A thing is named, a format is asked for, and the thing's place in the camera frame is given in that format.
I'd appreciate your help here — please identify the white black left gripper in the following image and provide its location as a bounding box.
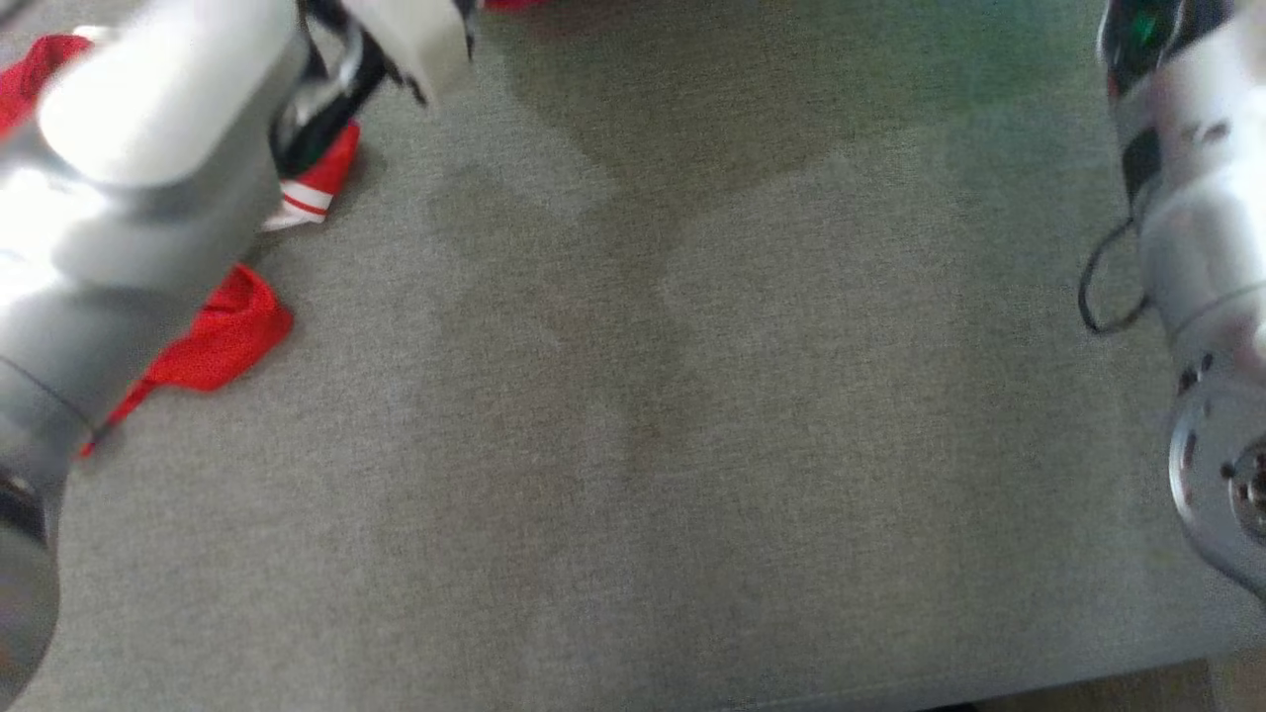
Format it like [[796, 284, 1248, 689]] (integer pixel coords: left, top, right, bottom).
[[341, 0, 474, 105]]

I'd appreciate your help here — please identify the red white basketball jersey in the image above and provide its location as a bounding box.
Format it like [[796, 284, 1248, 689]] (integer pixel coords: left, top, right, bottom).
[[0, 35, 362, 458]]

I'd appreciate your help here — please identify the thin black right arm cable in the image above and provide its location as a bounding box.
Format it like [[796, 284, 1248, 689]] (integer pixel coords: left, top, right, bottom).
[[1078, 220, 1150, 335]]

